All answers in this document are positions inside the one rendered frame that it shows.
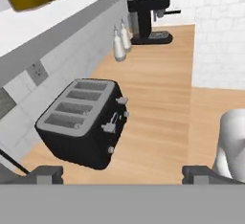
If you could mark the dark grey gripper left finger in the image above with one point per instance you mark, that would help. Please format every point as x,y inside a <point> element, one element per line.
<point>48,174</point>

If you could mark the grey cabinet shelf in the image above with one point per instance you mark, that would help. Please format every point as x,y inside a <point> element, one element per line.
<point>48,26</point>

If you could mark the grey wall socket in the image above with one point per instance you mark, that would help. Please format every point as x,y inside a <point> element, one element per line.
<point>37,71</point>

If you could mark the white pepper shaker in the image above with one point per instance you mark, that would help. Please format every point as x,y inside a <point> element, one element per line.
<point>125,38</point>

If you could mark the white salt shaker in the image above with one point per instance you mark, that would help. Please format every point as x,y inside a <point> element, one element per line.
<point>118,46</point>

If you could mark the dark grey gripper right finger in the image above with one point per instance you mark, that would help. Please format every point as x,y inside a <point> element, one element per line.
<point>195,175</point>

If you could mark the black coffee machine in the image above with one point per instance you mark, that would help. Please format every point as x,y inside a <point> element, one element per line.
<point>149,14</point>

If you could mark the black four-slot toaster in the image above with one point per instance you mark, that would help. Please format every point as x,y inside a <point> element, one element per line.
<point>83,122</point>

